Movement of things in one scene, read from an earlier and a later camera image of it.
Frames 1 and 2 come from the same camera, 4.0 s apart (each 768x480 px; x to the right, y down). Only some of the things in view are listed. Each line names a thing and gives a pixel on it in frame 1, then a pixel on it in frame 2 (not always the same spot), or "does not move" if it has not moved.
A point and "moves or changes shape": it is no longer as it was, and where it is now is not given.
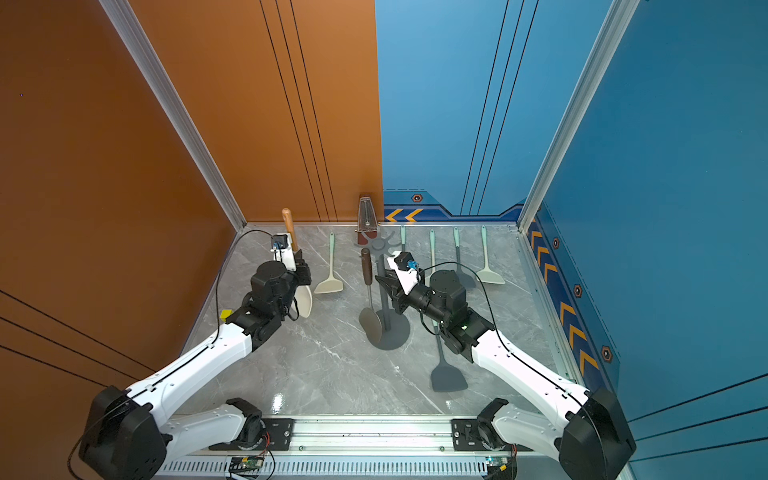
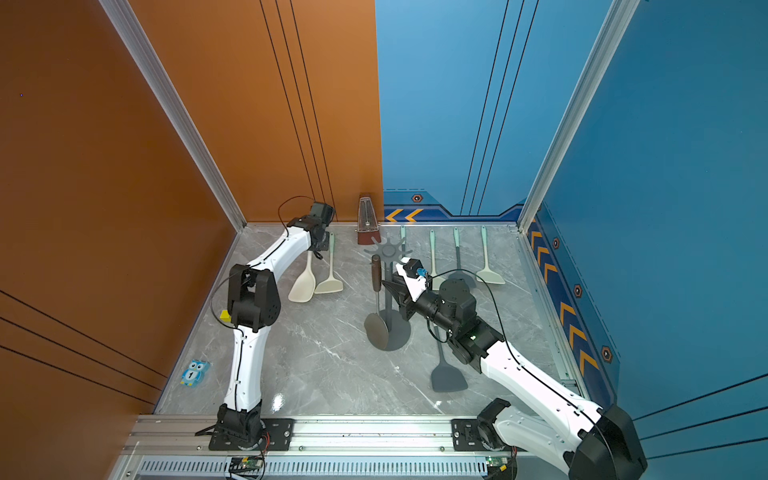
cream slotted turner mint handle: [331, 284] does not move
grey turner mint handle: [466, 280] does not move
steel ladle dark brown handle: [369, 319] moves or changes shape
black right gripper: [398, 298] does not move
